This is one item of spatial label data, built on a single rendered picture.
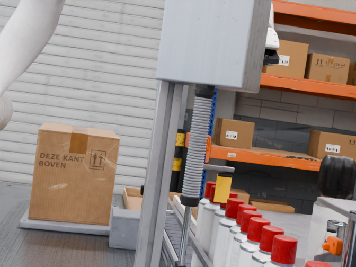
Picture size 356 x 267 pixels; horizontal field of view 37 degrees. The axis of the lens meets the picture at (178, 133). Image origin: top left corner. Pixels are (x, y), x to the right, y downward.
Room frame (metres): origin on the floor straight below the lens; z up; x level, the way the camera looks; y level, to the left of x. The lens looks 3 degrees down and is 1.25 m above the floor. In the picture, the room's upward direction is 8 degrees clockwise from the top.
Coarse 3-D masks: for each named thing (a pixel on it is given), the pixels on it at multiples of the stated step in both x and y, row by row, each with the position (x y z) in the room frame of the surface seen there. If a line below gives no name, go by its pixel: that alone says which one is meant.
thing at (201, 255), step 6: (168, 198) 1.57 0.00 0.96; (168, 204) 1.51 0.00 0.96; (174, 210) 1.41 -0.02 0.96; (174, 216) 1.38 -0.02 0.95; (180, 216) 1.34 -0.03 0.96; (180, 222) 1.29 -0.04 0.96; (192, 234) 1.17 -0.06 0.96; (192, 240) 1.12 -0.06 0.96; (192, 246) 1.11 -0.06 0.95; (198, 246) 1.08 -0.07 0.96; (198, 252) 1.05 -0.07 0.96; (204, 252) 1.04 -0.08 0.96; (204, 258) 1.00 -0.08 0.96; (204, 264) 0.98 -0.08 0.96; (210, 264) 0.96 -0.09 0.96
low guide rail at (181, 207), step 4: (176, 196) 1.89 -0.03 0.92; (176, 200) 1.84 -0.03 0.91; (176, 204) 1.82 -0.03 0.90; (180, 204) 1.75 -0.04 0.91; (180, 208) 1.74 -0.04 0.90; (184, 208) 1.69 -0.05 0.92; (192, 220) 1.53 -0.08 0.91; (192, 224) 1.51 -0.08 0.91; (196, 224) 1.49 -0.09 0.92; (192, 228) 1.50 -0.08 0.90
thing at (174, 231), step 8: (168, 208) 1.83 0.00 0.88; (176, 208) 1.85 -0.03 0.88; (168, 216) 1.70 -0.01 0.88; (168, 224) 1.59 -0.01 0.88; (176, 224) 1.61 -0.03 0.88; (168, 232) 1.49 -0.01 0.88; (176, 232) 1.51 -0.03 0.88; (192, 232) 1.53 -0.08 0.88; (176, 240) 1.42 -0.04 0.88; (176, 248) 1.34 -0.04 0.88; (192, 248) 1.35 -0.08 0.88
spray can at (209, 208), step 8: (208, 208) 1.09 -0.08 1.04; (216, 208) 1.09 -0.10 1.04; (208, 216) 1.09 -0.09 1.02; (208, 224) 1.09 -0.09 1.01; (200, 232) 1.11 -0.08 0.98; (208, 232) 1.09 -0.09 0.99; (200, 240) 1.10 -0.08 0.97; (208, 240) 1.09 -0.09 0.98; (208, 248) 1.09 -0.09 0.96; (200, 264) 1.09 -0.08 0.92
